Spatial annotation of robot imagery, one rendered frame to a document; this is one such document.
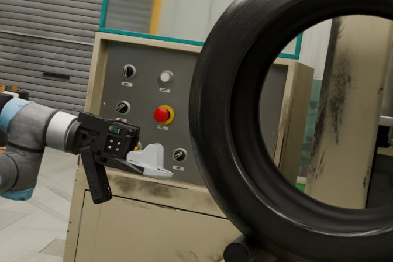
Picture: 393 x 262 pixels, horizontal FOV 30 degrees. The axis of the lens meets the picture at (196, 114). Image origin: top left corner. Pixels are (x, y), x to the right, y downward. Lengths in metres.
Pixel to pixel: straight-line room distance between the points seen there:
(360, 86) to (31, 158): 0.69
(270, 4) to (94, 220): 0.98
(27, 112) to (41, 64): 9.61
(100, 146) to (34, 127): 0.14
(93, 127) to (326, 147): 0.50
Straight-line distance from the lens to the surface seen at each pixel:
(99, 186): 1.42
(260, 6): 1.24
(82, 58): 10.90
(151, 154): 1.38
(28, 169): 1.47
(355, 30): 1.59
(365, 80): 1.58
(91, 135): 1.43
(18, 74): 11.21
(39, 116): 1.45
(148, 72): 1.99
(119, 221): 1.99
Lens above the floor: 1.19
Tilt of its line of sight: 3 degrees down
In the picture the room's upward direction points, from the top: 9 degrees clockwise
